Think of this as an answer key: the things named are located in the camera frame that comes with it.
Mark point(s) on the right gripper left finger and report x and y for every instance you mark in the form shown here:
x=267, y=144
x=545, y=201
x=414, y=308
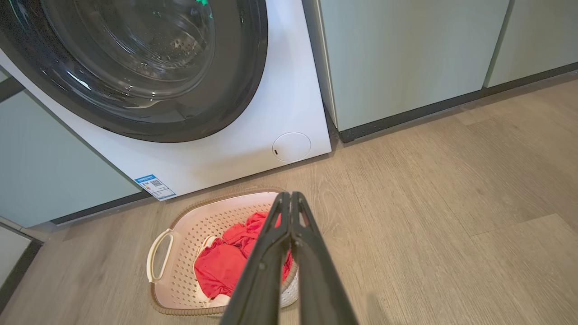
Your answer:
x=262, y=280

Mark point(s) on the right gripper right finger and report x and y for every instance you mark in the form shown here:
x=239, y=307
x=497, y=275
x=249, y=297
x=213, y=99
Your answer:
x=316, y=284

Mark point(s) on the white laundry basket brown rim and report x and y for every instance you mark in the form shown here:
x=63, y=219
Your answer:
x=189, y=225

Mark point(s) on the red garment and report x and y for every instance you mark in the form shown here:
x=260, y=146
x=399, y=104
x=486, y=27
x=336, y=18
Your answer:
x=221, y=266

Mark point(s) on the white garment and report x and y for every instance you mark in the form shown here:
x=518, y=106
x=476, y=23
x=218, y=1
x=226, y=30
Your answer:
x=212, y=301

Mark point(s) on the round white filter cover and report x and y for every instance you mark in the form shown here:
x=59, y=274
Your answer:
x=291, y=147

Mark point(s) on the blue white energy label sticker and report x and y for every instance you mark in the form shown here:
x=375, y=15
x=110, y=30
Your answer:
x=155, y=187

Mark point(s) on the white front-load washing machine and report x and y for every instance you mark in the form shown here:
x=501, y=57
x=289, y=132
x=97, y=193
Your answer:
x=253, y=135

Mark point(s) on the black round washer door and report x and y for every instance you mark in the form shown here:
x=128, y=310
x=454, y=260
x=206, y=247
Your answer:
x=226, y=90

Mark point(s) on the pale green cabinet white side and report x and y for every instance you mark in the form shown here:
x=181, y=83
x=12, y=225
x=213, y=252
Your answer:
x=406, y=58

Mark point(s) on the pale cabinet panel dark base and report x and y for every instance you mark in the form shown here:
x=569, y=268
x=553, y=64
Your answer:
x=11, y=253

